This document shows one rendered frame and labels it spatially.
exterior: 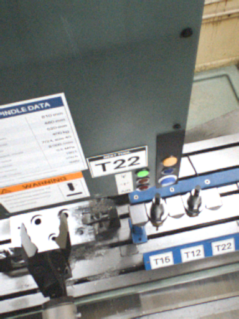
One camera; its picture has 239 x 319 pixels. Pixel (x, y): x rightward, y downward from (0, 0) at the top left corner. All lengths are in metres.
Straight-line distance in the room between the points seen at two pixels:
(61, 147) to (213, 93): 1.66
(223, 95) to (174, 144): 1.55
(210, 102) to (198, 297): 1.05
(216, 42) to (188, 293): 1.23
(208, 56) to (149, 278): 1.24
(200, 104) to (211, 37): 0.35
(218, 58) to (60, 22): 1.82
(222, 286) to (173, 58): 1.22
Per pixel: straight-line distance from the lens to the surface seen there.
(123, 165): 0.65
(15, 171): 0.62
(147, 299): 1.51
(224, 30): 2.04
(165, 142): 0.61
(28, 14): 0.39
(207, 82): 2.20
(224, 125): 1.85
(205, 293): 1.55
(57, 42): 0.41
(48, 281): 0.86
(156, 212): 1.08
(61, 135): 0.54
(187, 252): 1.37
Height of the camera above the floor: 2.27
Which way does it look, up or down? 62 degrees down
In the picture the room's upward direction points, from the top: 9 degrees counter-clockwise
